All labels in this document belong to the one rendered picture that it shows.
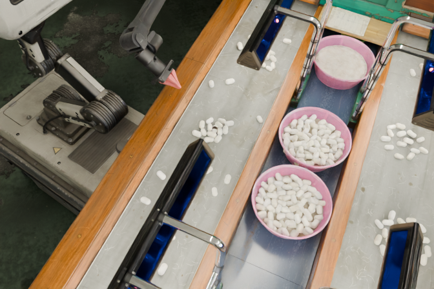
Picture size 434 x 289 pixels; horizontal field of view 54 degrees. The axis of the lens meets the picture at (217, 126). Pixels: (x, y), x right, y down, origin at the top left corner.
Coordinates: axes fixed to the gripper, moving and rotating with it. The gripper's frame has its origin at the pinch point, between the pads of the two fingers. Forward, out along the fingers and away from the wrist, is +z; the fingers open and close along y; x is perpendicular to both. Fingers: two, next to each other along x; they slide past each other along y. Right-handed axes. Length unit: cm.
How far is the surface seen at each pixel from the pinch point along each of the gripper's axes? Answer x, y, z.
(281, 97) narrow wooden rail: -19.9, 15.4, 31.2
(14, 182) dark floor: 114, -39, -10
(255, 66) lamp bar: -37.1, 0.6, 5.1
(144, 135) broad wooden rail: 4.7, -22.6, 0.2
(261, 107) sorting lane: -14.5, 9.1, 28.3
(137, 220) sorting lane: -3, -51, 11
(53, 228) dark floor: 91, -52, 15
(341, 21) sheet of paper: -27, 67, 40
